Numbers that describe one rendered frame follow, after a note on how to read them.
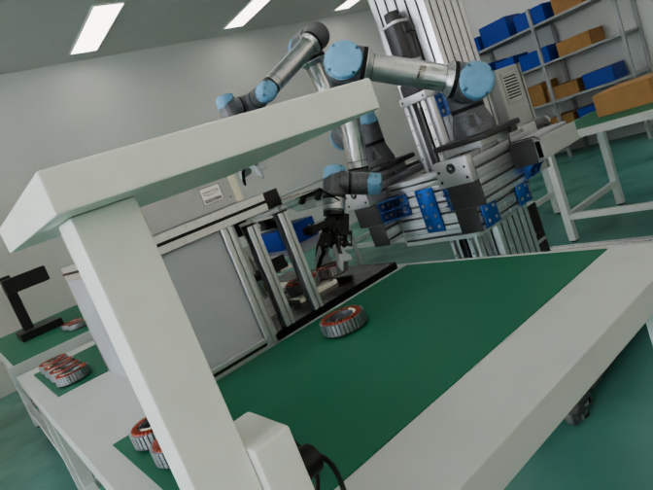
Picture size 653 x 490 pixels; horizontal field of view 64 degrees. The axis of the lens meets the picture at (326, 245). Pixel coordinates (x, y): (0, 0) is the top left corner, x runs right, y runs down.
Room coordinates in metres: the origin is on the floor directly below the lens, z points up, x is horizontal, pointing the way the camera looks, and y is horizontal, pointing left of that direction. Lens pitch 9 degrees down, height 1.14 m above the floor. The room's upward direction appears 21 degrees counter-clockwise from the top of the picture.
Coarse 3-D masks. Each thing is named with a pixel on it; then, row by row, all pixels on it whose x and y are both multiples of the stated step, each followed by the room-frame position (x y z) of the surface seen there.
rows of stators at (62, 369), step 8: (48, 360) 2.08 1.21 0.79; (56, 360) 2.01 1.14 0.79; (64, 360) 1.97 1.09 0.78; (72, 360) 1.94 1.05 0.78; (80, 360) 1.85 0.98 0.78; (40, 368) 2.00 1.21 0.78; (48, 368) 1.90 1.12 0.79; (56, 368) 1.85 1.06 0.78; (64, 368) 1.79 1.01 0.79; (72, 368) 1.76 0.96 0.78; (80, 368) 1.71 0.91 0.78; (88, 368) 1.74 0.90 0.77; (48, 376) 1.89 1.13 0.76; (56, 376) 1.71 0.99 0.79; (64, 376) 1.68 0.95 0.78; (72, 376) 1.68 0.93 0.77; (80, 376) 1.70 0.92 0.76; (56, 384) 1.69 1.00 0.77; (64, 384) 1.68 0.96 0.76
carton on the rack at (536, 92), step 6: (540, 84) 7.10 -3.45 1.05; (546, 84) 7.17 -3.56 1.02; (552, 84) 7.24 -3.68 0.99; (528, 90) 7.27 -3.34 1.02; (534, 90) 7.19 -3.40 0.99; (540, 90) 7.12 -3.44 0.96; (534, 96) 7.21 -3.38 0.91; (540, 96) 7.14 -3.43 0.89; (546, 96) 7.12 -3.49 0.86; (534, 102) 7.23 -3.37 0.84; (540, 102) 7.16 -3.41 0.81; (546, 102) 7.10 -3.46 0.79
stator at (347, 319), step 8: (336, 312) 1.24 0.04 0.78; (344, 312) 1.23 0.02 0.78; (352, 312) 1.22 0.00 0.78; (360, 312) 1.17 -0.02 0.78; (328, 320) 1.21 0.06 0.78; (336, 320) 1.20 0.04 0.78; (344, 320) 1.15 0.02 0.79; (352, 320) 1.15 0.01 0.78; (360, 320) 1.16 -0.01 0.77; (328, 328) 1.16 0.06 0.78; (336, 328) 1.15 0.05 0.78; (344, 328) 1.15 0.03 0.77; (352, 328) 1.15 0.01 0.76; (328, 336) 1.17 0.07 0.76
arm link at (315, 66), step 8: (296, 40) 2.29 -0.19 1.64; (312, 56) 2.29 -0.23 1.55; (320, 56) 2.30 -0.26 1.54; (304, 64) 2.31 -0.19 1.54; (312, 64) 2.31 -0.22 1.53; (320, 64) 2.31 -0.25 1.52; (312, 72) 2.32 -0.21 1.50; (320, 72) 2.31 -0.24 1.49; (312, 80) 2.34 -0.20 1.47; (320, 80) 2.31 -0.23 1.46; (320, 88) 2.32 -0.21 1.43; (336, 128) 2.32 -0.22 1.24; (336, 136) 2.34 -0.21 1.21; (336, 144) 2.36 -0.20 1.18
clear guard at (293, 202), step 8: (304, 192) 1.63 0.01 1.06; (312, 192) 1.55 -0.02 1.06; (320, 192) 1.59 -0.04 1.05; (288, 200) 1.54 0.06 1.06; (296, 200) 1.70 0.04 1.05; (304, 200) 1.68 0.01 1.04; (312, 200) 1.66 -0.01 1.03; (320, 200) 1.64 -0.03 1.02; (328, 200) 1.62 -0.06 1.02; (336, 200) 1.60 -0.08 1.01; (272, 208) 1.47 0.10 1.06; (296, 208) 1.77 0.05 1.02; (304, 208) 1.75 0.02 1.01; (256, 216) 1.43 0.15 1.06
